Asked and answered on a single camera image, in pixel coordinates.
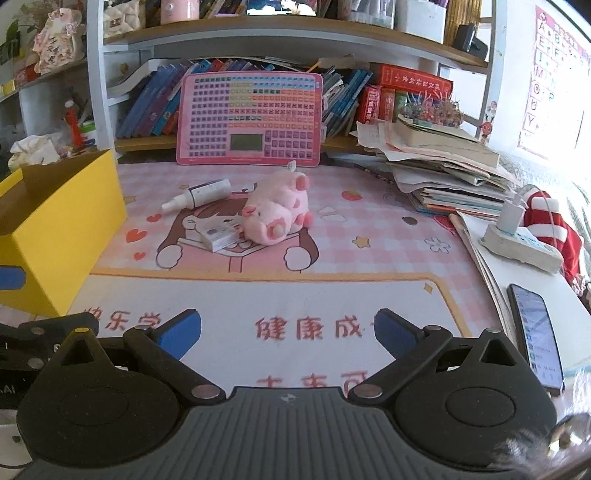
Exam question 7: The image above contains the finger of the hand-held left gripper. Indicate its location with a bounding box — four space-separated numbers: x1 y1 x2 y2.
0 265 27 292
0 313 100 370

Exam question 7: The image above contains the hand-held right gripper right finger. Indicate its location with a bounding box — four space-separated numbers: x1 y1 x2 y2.
347 308 528 401

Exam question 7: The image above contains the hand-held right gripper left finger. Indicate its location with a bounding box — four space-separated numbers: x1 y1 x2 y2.
46 310 227 403

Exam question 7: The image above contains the yellow cardboard box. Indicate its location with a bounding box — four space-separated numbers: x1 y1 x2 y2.
0 148 129 318

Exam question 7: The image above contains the small pale card box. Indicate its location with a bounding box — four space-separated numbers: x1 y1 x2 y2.
199 217 245 253

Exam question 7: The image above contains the white spray bottle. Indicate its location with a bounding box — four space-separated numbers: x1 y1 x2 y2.
161 179 232 213

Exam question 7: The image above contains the pink pig plush toy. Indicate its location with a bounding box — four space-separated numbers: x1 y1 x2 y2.
241 161 315 245

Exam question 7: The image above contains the pink printed desk mat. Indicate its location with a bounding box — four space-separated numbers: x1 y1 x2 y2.
0 161 513 402

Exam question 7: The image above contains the large white drawing pad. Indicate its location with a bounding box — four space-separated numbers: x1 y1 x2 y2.
449 212 591 374

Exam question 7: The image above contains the white plastic bag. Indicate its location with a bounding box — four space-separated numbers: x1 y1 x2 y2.
7 135 63 171

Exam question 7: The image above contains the black smartphone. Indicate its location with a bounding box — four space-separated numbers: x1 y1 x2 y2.
507 283 566 395

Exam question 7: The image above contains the white power strip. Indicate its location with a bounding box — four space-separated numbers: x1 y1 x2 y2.
482 224 564 274

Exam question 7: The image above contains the stack of papers and books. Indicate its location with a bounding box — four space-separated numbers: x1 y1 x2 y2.
355 115 525 217

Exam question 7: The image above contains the white jar with green label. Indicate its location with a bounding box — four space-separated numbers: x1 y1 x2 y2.
78 121 100 151

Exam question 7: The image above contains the white plugged-in charger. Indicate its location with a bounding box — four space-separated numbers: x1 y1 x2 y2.
496 198 527 236

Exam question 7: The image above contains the red stick toy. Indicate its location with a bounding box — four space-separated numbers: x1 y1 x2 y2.
64 102 84 148

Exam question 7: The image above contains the red white striped cloth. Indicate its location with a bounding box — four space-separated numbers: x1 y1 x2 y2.
524 189 587 296

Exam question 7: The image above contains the white wooden bookshelf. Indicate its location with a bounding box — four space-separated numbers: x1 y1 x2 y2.
0 0 497 164

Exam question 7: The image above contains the pink learning tablet toy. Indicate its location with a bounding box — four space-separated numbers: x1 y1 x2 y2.
175 71 322 168

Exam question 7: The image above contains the row of colourful books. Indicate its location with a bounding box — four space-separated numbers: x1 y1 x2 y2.
115 59 195 139

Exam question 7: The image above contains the cluster of colourful figurines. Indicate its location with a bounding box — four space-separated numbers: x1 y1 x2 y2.
402 92 465 127

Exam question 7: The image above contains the small red packet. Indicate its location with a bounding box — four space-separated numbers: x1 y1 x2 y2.
358 85 398 124

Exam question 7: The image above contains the row of thin blue books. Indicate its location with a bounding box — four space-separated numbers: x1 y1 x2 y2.
321 67 372 139

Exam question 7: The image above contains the pink floral ornament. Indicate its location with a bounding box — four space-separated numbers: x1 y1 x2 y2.
32 8 88 75

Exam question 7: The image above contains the long red box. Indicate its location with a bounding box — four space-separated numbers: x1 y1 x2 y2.
369 64 454 97

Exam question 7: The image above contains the white quilted bag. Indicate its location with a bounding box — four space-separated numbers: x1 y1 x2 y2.
102 2 147 38

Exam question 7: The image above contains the black desk object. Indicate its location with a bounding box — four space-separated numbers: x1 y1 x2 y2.
452 24 489 60

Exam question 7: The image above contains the white pen holder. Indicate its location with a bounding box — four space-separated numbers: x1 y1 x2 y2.
394 0 448 44

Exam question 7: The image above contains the red cartoon wall sticker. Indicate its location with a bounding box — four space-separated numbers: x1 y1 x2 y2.
478 99 499 137

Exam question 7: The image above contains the pink wall poster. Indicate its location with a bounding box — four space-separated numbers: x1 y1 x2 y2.
519 4 591 160

